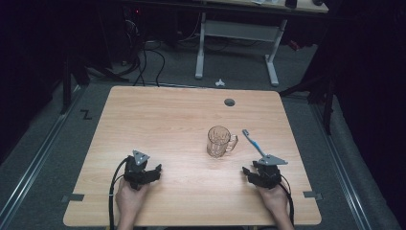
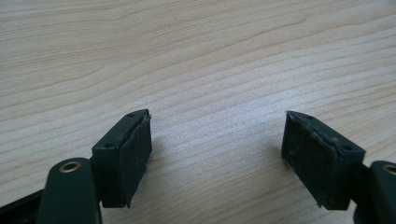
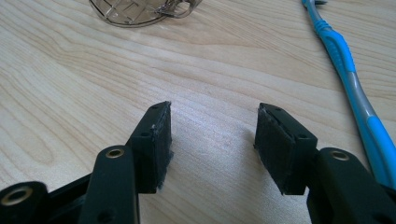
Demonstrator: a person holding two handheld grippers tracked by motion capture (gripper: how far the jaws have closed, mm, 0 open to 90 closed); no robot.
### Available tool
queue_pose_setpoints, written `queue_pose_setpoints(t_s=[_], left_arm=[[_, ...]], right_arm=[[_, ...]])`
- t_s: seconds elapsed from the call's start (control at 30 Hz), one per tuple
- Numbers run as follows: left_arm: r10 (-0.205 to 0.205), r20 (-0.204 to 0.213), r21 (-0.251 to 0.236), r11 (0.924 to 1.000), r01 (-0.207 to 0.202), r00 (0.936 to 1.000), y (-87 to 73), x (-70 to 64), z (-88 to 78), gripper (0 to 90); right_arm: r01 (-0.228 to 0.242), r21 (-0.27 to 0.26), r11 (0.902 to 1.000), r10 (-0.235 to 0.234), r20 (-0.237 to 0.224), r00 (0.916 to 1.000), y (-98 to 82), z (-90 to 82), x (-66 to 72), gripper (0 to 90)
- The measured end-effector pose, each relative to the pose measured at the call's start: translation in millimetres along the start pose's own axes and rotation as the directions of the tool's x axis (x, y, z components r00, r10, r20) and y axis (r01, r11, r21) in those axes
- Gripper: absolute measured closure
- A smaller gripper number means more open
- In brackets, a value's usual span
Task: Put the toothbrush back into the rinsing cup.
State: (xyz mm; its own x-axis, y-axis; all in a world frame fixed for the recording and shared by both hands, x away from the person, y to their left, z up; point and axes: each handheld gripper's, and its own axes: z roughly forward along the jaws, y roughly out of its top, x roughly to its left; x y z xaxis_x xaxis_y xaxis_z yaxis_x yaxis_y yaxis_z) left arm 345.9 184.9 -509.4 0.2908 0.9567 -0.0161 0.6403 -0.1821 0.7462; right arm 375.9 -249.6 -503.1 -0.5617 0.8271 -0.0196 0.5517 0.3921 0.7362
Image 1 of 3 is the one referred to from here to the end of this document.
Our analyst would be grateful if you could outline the black floor cables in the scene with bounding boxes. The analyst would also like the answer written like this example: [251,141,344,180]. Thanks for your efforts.
[121,18,168,88]

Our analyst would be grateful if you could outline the dark computer tower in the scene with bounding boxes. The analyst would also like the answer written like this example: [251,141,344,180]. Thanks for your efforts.
[122,5,146,66]

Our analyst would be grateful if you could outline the person's right hand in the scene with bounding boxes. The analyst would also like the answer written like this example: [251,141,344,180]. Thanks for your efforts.
[256,183,290,219]

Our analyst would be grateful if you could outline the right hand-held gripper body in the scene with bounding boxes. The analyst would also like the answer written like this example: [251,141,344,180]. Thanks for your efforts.
[253,154,288,191]

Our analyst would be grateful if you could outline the metal floor rail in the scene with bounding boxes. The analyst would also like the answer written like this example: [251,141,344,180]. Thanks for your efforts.
[0,85,84,230]
[309,103,373,230]

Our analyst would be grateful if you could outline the person's left hand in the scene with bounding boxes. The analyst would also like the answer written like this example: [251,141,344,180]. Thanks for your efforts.
[115,181,151,221]

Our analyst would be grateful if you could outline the clear glass mug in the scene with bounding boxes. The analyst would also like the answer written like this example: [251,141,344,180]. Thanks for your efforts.
[206,125,239,159]

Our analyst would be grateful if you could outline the blue toothbrush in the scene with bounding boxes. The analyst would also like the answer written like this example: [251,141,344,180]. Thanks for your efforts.
[241,128,268,158]

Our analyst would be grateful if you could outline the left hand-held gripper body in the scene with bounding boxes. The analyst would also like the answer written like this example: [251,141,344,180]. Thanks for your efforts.
[124,149,151,192]

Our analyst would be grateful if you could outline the black stand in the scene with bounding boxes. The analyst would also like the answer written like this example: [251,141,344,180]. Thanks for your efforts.
[278,71,337,136]
[59,52,130,116]

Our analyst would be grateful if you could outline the grey tape strip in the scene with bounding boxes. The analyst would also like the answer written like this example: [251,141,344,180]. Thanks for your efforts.
[303,190,324,201]
[60,193,85,204]

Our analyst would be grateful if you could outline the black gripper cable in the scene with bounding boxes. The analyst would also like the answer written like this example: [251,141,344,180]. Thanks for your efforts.
[108,155,132,230]
[278,181,296,227]

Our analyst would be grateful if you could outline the white-framed desk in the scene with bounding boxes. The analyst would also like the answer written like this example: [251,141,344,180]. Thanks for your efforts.
[194,0,329,88]

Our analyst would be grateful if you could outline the small red object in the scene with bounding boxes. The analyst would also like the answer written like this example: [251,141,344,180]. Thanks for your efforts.
[288,39,302,53]

